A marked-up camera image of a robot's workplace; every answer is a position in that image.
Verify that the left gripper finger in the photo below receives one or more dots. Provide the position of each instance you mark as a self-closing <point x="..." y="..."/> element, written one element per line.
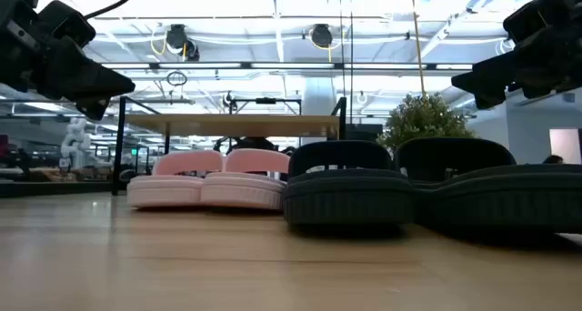
<point x="77" y="79"/>
<point x="96" y="108"/>

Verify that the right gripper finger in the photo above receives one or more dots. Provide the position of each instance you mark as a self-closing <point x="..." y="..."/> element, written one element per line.
<point x="490" y="101"/>
<point x="493" y="77"/>

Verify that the black slide sandal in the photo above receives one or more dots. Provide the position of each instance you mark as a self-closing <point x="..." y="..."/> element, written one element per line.
<point x="345" y="202"/>
<point x="500" y="202"/>

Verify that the pink slide sandal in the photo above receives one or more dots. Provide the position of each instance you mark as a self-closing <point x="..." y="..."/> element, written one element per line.
<point x="163" y="190"/>
<point x="241" y="193"/>

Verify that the wooden shelf with black legs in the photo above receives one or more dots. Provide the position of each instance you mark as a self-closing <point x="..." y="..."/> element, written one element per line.
<point x="227" y="125"/>

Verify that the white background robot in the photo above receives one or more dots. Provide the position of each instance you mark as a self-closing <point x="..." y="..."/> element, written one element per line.
<point x="76" y="143"/>

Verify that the small green potted plant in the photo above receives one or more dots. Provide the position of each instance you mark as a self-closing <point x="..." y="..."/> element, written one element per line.
<point x="423" y="120"/>

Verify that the person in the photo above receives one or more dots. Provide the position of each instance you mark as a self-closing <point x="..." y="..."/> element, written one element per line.
<point x="552" y="159"/>

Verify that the black perforated metal platform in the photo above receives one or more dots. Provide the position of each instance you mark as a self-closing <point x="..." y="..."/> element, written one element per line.
<point x="364" y="133"/>

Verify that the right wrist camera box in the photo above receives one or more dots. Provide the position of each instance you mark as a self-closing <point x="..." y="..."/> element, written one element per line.
<point x="532" y="17"/>

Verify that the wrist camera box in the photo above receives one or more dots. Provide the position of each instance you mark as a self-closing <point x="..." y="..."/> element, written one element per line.
<point x="532" y="17"/>
<point x="68" y="22"/>

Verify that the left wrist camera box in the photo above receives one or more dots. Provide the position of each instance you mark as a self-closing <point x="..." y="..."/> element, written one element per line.
<point x="68" y="22"/>

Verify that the black background rig frame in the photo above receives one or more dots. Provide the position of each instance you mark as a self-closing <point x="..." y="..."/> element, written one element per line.
<point x="266" y="100"/>

